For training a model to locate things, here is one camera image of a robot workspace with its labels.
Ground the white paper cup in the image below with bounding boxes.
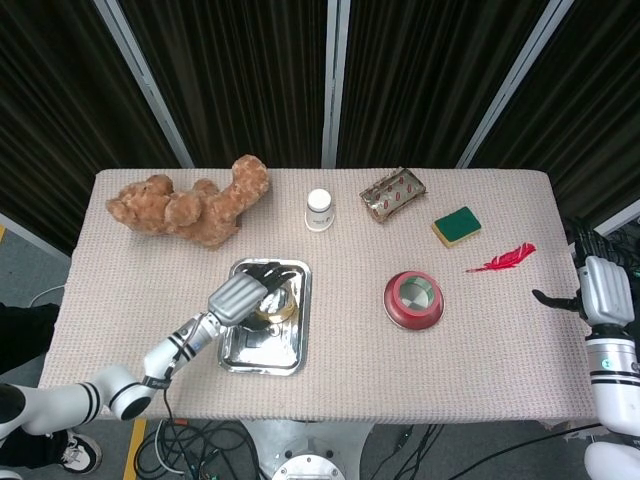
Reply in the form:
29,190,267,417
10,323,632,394
304,188,335,232

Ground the brown teddy bear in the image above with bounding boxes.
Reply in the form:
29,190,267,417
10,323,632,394
105,154,271,250

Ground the gold red snack packet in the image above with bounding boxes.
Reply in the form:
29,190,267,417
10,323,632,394
358,166,427,225

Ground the yellow tape roll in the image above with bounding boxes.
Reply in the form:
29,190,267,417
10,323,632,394
249,287,300,324

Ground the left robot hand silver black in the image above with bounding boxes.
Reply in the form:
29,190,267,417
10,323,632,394
207,259,296,326

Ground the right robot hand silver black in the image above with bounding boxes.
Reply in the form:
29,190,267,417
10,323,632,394
531,219,639,326

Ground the grey partition post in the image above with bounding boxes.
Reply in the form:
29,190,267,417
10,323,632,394
321,0,351,169
93,0,195,169
455,0,576,169

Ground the beige waffle tablecloth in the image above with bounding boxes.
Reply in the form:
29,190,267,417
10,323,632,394
32,167,616,426

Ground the rectangular steel tray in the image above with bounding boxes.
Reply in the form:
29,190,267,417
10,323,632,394
216,257,313,376

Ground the red feather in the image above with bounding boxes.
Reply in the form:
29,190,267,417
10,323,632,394
465,242,537,274

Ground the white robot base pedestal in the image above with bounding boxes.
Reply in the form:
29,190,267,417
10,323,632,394
239,418,376,480

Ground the white floor cable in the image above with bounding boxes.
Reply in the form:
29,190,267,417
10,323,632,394
27,283,67,307

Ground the black white sneaker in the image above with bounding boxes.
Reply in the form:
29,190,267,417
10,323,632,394
58,432,104,475

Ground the green yellow sponge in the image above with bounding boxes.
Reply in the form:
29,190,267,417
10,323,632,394
431,205,483,250

